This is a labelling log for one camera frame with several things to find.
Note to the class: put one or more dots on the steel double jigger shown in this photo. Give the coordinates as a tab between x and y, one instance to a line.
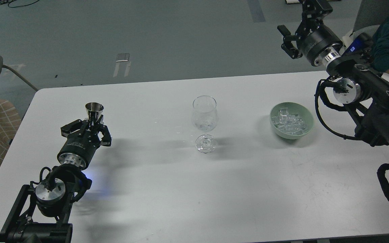
94	112

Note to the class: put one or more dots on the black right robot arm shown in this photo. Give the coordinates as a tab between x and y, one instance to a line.
352	86

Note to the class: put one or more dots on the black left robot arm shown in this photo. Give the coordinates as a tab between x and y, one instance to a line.
41	211

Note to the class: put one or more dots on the clear wine glass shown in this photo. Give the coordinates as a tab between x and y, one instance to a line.
205	118

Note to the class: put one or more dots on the clear ice cubes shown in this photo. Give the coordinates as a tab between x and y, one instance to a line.
287	123

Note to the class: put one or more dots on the metal floor plate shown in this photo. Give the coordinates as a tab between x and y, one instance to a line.
122	57

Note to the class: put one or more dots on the green bowl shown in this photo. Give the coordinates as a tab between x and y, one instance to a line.
305	114

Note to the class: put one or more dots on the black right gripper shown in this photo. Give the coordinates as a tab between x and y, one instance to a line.
312	37

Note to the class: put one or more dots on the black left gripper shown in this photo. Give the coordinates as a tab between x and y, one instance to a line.
81	143

